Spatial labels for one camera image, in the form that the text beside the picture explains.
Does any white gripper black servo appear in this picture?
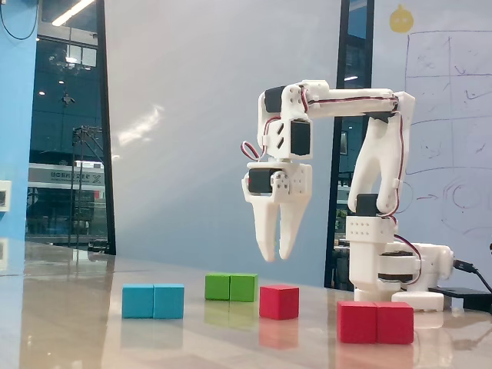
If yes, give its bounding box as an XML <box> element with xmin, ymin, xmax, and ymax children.
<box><xmin>241</xmin><ymin>159</ymin><xmax>313</xmax><ymax>264</ymax></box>

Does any small red cube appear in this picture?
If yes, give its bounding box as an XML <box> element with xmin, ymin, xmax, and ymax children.
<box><xmin>259</xmin><ymin>284</ymin><xmax>300</xmax><ymax>321</ymax></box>

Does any long green block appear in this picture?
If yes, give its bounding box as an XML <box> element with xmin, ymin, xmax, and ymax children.
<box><xmin>204</xmin><ymin>272</ymin><xmax>259</xmax><ymax>303</ymax></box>

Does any long red block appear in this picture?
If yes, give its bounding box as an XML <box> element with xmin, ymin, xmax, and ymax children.
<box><xmin>337</xmin><ymin>301</ymin><xmax>415</xmax><ymax>345</ymax></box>

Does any long blue block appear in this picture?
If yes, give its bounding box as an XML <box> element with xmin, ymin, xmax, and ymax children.
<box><xmin>121</xmin><ymin>283</ymin><xmax>185</xmax><ymax>320</ymax></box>

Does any black power box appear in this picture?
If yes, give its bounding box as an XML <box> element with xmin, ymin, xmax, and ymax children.
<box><xmin>427</xmin><ymin>286</ymin><xmax>492</xmax><ymax>312</ymax></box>

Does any yellow round sticker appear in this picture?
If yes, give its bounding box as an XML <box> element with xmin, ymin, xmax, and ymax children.
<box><xmin>389</xmin><ymin>3</ymin><xmax>416</xmax><ymax>35</ymax></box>

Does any red white gripper servo wire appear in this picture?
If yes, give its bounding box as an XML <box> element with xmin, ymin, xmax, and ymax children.
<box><xmin>239</xmin><ymin>140</ymin><xmax>270</xmax><ymax>165</ymax></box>

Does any wide black window frame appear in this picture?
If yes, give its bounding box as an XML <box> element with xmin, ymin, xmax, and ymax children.
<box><xmin>324</xmin><ymin>0</ymin><xmax>376</xmax><ymax>289</ymax></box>

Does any black power cable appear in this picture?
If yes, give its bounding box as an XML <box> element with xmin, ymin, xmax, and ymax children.
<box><xmin>452</xmin><ymin>259</ymin><xmax>492</xmax><ymax>293</ymax></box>

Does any narrow black window frame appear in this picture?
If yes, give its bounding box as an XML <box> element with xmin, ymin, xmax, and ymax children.
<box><xmin>95</xmin><ymin>0</ymin><xmax>118</xmax><ymax>256</ymax></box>

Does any white wall outlet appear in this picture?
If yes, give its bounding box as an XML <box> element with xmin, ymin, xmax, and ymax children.
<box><xmin>0</xmin><ymin>180</ymin><xmax>12</xmax><ymax>211</ymax></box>

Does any thin black hanging cable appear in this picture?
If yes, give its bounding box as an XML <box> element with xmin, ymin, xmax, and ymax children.
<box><xmin>0</xmin><ymin>0</ymin><xmax>40</xmax><ymax>41</ymax></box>

